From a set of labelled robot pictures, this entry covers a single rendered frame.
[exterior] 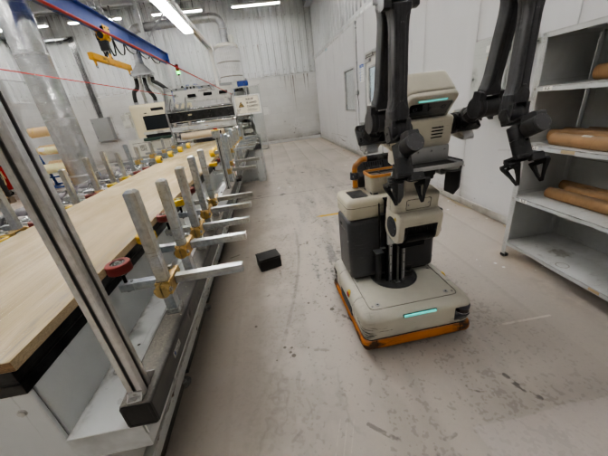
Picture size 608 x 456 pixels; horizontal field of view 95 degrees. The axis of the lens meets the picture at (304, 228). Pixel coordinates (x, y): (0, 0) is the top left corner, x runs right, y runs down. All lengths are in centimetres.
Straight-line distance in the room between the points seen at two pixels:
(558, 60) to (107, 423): 285
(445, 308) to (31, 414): 164
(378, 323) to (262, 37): 1143
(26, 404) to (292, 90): 1168
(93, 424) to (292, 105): 1160
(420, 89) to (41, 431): 155
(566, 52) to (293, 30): 1049
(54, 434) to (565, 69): 299
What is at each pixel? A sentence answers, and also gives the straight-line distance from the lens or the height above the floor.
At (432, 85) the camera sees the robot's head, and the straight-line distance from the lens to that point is 129.
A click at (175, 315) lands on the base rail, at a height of 70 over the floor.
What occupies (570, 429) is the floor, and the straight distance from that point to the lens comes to 177.
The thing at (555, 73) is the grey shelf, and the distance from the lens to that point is 262.
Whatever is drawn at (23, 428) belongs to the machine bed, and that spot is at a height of 69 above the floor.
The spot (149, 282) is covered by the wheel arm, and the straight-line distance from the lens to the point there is 115.
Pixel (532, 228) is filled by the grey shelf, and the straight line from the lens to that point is 292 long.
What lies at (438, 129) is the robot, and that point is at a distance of 137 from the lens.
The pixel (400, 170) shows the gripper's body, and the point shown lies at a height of 109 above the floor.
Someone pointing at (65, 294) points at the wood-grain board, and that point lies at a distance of 110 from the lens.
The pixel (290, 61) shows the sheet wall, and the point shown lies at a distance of 1218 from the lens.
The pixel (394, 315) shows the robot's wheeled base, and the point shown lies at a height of 26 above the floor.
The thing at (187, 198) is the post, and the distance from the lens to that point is 147.
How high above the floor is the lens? 133
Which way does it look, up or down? 24 degrees down
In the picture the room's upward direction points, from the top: 7 degrees counter-clockwise
